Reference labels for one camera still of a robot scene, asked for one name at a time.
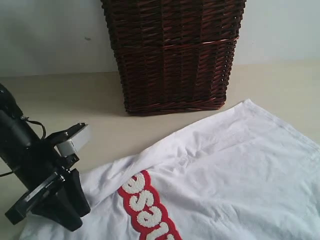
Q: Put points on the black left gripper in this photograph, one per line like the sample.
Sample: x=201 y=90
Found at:
x=53 y=190

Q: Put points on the dark brown wicker basket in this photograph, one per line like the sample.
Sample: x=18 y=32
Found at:
x=173 y=55

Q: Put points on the white t-shirt with red lettering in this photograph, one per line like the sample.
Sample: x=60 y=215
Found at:
x=242 y=174

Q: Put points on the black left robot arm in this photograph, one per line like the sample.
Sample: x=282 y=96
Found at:
x=13 y=121

